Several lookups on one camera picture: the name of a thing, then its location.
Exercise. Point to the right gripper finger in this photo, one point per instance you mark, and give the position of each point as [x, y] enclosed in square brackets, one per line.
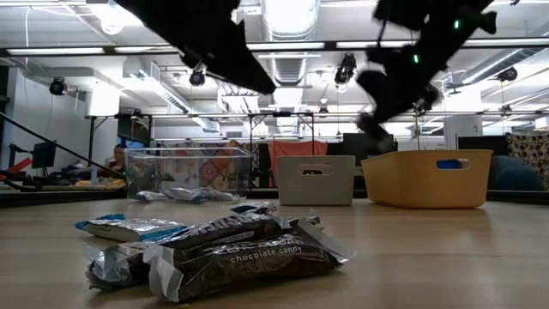
[372, 126]

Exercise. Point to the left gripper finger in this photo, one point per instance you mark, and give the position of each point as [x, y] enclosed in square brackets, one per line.
[240, 68]

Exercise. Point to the blue white Hershey's bar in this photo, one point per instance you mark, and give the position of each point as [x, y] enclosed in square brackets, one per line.
[148, 196]
[184, 194]
[221, 196]
[128, 229]
[257, 208]

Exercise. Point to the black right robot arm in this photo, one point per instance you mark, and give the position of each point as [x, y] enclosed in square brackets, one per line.
[429, 17]

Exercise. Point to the thin metal pole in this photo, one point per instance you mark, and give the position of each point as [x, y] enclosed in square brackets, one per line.
[416, 129]

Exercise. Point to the white ceiling light strip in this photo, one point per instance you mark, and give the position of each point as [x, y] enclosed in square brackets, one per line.
[56, 51]
[360, 44]
[141, 49]
[285, 45]
[506, 42]

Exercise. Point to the white pillar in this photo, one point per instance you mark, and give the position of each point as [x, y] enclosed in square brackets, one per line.
[463, 133]

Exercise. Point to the orange cloth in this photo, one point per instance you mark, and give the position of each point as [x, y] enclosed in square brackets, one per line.
[296, 148]

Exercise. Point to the grey plastic basket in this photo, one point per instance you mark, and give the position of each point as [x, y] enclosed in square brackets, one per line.
[317, 189]

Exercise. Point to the yellow plastic basket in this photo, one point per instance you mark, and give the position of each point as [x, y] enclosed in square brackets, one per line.
[429, 189]

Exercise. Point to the colourful patchwork quilt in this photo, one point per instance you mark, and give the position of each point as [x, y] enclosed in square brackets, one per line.
[213, 171]

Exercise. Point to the clear plastic bin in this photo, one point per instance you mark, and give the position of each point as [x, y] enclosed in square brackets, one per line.
[188, 171]

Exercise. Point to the person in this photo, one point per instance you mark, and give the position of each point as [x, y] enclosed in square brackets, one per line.
[119, 159]
[514, 173]

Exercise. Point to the brown polka dot cloth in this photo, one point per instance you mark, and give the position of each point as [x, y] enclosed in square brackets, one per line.
[532, 150]

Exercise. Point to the black diagonal brace bar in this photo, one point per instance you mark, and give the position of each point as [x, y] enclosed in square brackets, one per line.
[64, 147]

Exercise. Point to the small black monitor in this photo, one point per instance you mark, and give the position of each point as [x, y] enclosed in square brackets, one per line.
[43, 154]

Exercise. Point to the red bar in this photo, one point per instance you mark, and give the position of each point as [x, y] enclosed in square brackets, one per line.
[21, 165]

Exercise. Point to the black hanging camera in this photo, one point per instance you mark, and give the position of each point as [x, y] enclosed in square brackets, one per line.
[508, 74]
[58, 86]
[345, 68]
[197, 78]

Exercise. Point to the silver round ventilation duct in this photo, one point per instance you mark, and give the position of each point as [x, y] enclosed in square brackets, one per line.
[289, 17]
[506, 60]

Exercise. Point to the white rectangular air duct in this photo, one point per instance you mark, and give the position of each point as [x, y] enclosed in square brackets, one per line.
[171, 101]

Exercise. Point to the black aluminium rig frame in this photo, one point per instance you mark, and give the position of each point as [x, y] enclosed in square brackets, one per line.
[43, 198]

